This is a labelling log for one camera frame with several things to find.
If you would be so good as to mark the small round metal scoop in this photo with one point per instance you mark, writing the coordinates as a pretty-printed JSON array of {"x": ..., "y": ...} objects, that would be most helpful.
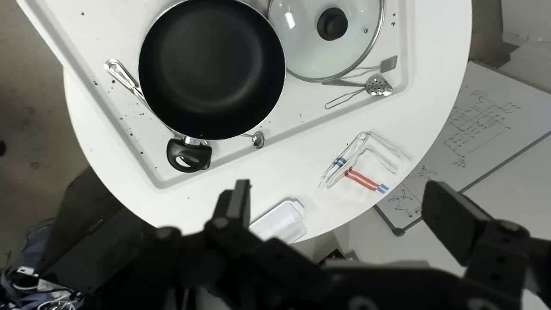
[{"x": 258, "y": 139}]

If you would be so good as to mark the white towel with red stripes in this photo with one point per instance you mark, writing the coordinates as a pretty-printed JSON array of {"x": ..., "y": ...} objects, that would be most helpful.
[{"x": 367, "y": 180}]

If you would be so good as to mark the small whiteboard with drawings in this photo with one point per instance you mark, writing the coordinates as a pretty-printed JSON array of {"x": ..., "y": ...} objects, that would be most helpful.
[{"x": 487, "y": 127}]

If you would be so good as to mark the silver metal utensil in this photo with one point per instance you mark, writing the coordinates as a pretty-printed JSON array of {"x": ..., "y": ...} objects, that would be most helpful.
[{"x": 122, "y": 77}]

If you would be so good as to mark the white plastic tray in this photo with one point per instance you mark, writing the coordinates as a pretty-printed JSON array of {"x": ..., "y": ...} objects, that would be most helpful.
[{"x": 298, "y": 118}]

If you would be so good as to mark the small metal spatula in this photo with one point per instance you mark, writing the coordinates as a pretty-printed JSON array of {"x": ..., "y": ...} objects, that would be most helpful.
[{"x": 387, "y": 65}]

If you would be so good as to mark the glass lid with black knob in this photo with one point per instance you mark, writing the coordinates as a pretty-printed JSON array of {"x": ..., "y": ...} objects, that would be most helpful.
[{"x": 301, "y": 53}]

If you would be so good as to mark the clear plastic container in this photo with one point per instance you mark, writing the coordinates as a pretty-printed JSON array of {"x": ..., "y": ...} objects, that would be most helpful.
[{"x": 279, "y": 220}]

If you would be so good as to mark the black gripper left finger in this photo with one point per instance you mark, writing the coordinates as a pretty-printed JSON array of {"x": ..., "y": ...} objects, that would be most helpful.
[{"x": 236, "y": 201}]

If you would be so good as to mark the black bulky floor object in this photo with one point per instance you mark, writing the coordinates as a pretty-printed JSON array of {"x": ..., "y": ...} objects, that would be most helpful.
[{"x": 95, "y": 235}]

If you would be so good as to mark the white towel with blue stripes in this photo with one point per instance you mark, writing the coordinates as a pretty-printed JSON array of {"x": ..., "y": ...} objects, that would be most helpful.
[{"x": 367, "y": 147}]

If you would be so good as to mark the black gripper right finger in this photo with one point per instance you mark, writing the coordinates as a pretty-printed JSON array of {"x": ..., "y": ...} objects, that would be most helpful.
[{"x": 456, "y": 221}]

